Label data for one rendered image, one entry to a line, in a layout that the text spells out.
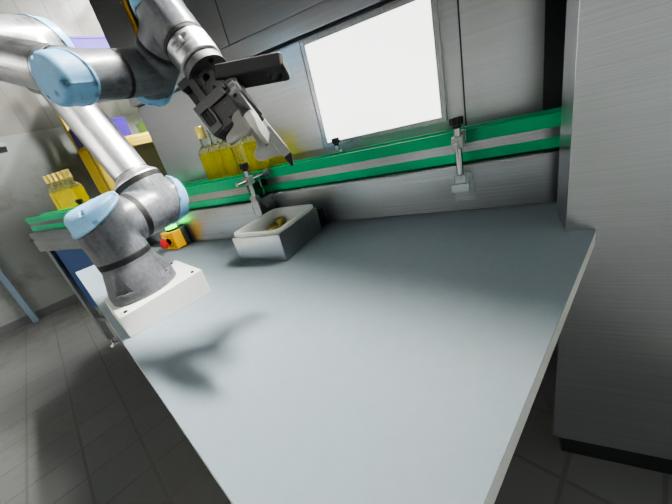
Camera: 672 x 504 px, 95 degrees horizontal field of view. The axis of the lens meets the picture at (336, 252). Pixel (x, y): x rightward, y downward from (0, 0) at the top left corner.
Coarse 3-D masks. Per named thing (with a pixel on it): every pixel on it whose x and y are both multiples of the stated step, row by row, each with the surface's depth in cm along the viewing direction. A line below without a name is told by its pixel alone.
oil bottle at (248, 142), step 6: (246, 138) 108; (252, 138) 108; (246, 144) 109; (252, 144) 108; (246, 150) 110; (252, 150) 109; (252, 156) 110; (252, 162) 112; (258, 162) 111; (264, 162) 112; (252, 168) 113; (258, 168) 112; (264, 168) 112
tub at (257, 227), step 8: (280, 208) 104; (288, 208) 103; (296, 208) 101; (304, 208) 100; (312, 208) 97; (264, 216) 101; (272, 216) 105; (288, 216) 104; (296, 216) 90; (248, 224) 95; (256, 224) 98; (264, 224) 101; (272, 224) 104; (288, 224) 86; (240, 232) 91; (248, 232) 86; (256, 232) 85; (264, 232) 83; (272, 232) 82; (280, 232) 84
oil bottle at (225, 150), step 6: (222, 144) 114; (228, 144) 113; (222, 150) 115; (228, 150) 114; (222, 156) 116; (228, 156) 115; (228, 162) 116; (234, 162) 115; (228, 168) 117; (234, 168) 116; (228, 174) 119; (234, 174) 118
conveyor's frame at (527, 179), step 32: (512, 160) 76; (544, 160) 74; (288, 192) 108; (320, 192) 103; (352, 192) 98; (384, 192) 94; (416, 192) 90; (448, 192) 86; (480, 192) 83; (512, 192) 80; (544, 192) 77; (192, 224) 122; (224, 224) 114
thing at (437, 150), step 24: (528, 120) 73; (552, 120) 71; (408, 144) 86; (432, 144) 84; (480, 144) 79; (504, 144) 77; (528, 144) 75; (552, 144) 73; (288, 168) 105; (312, 168) 102; (336, 168) 99; (360, 168) 95; (384, 168) 92; (408, 168) 89
